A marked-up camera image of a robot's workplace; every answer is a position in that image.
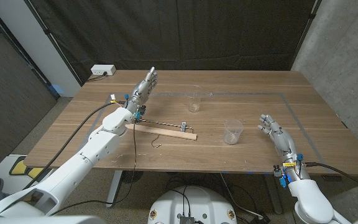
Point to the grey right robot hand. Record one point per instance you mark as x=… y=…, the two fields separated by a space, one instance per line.
x=280 y=138

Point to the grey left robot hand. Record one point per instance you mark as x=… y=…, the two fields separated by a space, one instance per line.
x=141 y=91

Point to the clear plastic measuring cup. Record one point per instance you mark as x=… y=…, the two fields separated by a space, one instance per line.
x=232 y=132

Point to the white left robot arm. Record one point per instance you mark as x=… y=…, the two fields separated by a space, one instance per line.
x=82 y=161

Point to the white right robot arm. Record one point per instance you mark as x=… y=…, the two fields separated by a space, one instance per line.
x=309 y=196

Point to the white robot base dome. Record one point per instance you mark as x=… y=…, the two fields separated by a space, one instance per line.
x=193 y=202

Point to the clear glass beaker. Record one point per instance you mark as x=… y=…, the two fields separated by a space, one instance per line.
x=194 y=101

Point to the wooden table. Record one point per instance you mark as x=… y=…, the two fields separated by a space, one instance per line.
x=300 y=127

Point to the white power outlet box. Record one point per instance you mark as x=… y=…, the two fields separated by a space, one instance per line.
x=102 y=69

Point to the flat wooden stick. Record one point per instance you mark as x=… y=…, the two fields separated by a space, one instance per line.
x=166 y=132

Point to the small grey clothespin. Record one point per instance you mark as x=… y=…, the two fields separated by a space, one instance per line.
x=183 y=126

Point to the grey table leg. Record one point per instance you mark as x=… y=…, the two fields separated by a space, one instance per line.
x=273 y=193

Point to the black fabric backdrop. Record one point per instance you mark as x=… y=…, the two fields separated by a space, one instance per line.
x=179 y=34

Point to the black power adapter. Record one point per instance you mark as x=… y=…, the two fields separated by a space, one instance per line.
x=259 y=218

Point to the round black floor fan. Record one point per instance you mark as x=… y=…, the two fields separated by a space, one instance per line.
x=132 y=176

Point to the backdrop stand pole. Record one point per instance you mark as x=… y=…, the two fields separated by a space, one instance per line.
x=54 y=46
x=306 y=28

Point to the white table leg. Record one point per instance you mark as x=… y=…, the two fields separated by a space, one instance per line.
x=114 y=189

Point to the dark wooden door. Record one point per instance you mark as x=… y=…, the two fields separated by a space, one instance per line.
x=8 y=99

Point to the white yellow floor machine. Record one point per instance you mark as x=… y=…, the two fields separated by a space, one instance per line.
x=20 y=168

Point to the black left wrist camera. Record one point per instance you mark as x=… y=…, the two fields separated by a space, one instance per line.
x=140 y=112

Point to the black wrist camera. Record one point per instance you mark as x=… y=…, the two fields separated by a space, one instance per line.
x=140 y=112
x=281 y=177

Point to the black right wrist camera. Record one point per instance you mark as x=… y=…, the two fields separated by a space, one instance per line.
x=281 y=177

